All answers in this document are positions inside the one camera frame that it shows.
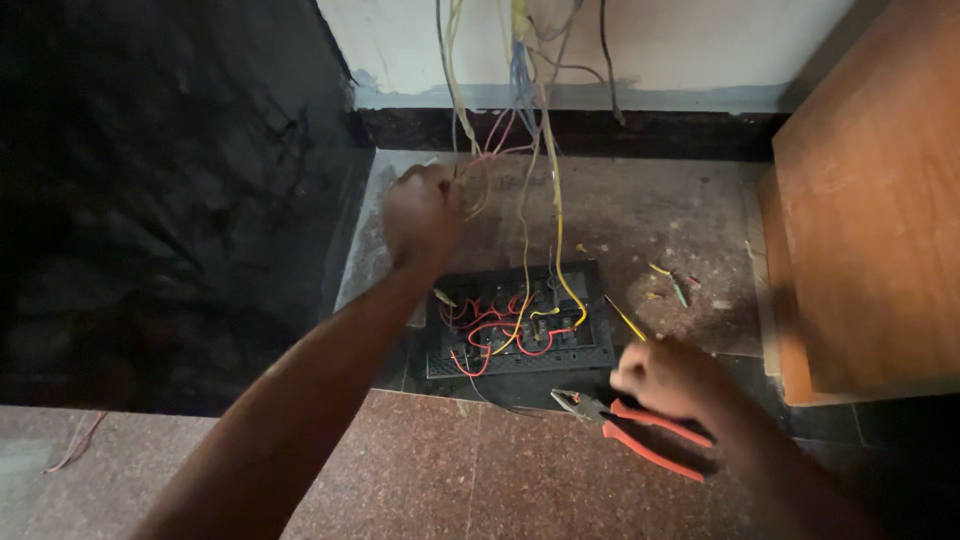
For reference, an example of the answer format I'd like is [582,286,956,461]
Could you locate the person's right hand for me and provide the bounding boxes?
[609,335,732,421]

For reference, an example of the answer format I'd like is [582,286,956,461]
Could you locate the red handled pliers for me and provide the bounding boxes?
[550,387,715,483]

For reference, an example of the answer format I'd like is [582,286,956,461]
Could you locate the red jumper wires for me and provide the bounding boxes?
[439,294,575,378]

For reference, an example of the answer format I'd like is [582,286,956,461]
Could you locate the person's left hand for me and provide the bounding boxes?
[381,163,466,273]

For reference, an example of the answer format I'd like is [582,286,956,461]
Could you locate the black hanging cable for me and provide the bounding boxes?
[598,0,626,126]

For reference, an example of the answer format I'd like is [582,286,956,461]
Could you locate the black switch board panel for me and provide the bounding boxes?
[425,259,616,380]

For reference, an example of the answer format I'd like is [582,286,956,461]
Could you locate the green and yellow wire scraps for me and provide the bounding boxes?
[646,261,702,309]

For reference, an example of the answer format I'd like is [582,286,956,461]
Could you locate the wooden cabinet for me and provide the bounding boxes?
[757,0,960,408]

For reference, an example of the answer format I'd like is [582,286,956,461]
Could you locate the bundle of wires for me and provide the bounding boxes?
[435,0,594,222]

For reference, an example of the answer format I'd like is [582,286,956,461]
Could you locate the long yellow wire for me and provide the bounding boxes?
[491,82,588,356]

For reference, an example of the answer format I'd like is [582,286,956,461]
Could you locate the red wire scrap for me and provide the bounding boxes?
[42,411,108,475]

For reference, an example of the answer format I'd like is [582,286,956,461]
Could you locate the short yellow wire piece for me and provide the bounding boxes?
[604,294,648,343]

